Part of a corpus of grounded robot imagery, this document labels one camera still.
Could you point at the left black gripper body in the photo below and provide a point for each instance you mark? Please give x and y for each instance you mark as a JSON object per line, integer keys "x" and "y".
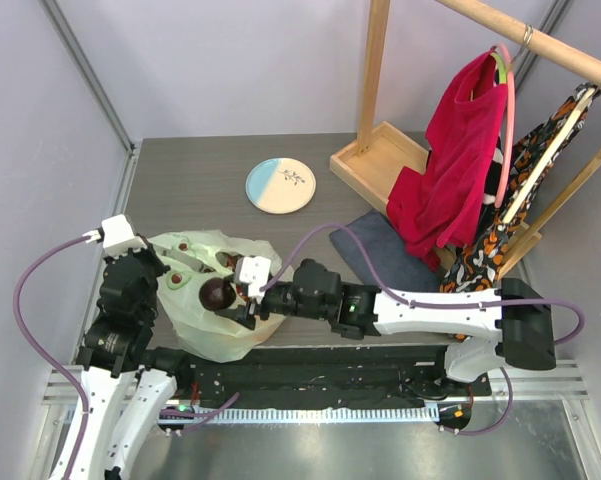
{"x": 154, "y": 268}

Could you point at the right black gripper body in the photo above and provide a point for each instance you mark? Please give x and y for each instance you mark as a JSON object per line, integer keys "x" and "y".
{"x": 250, "y": 307}

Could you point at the dark brown plum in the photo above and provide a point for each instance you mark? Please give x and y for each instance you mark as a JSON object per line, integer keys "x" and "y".
{"x": 216, "y": 294}

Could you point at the red strawberries cluster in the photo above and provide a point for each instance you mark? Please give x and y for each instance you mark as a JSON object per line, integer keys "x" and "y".
{"x": 228, "y": 260}

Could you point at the green avocado print plastic bag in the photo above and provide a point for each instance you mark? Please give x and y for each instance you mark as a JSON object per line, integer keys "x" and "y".
{"x": 191, "y": 258}

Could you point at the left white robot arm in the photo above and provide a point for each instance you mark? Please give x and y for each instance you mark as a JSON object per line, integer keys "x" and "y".
{"x": 126, "y": 383}

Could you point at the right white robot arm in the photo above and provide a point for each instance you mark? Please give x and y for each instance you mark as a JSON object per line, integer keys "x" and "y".
{"x": 510, "y": 325}

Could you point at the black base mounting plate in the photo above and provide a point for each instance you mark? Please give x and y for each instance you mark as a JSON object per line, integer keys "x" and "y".
{"x": 358, "y": 377}

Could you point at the dark blue folded cloth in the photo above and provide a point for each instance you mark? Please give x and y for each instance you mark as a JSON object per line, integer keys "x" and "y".
{"x": 387, "y": 253}

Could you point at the round wooden fruit plate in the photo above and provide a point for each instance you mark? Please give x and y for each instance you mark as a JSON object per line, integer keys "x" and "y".
{"x": 280, "y": 185}

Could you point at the wooden clothes rack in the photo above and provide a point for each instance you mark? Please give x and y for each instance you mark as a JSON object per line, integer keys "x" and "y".
{"x": 371, "y": 164}

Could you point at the orange black patterned garment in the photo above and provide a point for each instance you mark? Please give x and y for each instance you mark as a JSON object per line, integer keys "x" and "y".
{"x": 479, "y": 265}

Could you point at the pink plastic hanger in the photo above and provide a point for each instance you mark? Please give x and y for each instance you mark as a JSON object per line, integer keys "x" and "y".
{"x": 506, "y": 69}

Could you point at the red shirt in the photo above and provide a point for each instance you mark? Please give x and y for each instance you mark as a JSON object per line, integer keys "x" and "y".
{"x": 442, "y": 205}

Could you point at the wooden hanger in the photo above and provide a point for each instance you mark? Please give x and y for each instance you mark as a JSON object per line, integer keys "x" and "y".
{"x": 525, "y": 189}

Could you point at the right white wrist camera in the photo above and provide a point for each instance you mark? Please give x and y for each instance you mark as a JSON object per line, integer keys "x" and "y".
{"x": 251, "y": 275}

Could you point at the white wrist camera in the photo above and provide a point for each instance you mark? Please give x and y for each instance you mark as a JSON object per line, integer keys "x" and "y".
{"x": 251, "y": 275}
{"x": 117, "y": 237}

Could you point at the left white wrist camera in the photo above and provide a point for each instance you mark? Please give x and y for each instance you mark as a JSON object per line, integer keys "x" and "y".
{"x": 117, "y": 237}

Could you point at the white slotted cable duct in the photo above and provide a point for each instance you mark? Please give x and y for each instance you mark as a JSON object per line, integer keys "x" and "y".
{"x": 327, "y": 416}

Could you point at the aluminium corner frame profile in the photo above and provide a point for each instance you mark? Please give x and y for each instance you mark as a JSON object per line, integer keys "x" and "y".
{"x": 72, "y": 45}

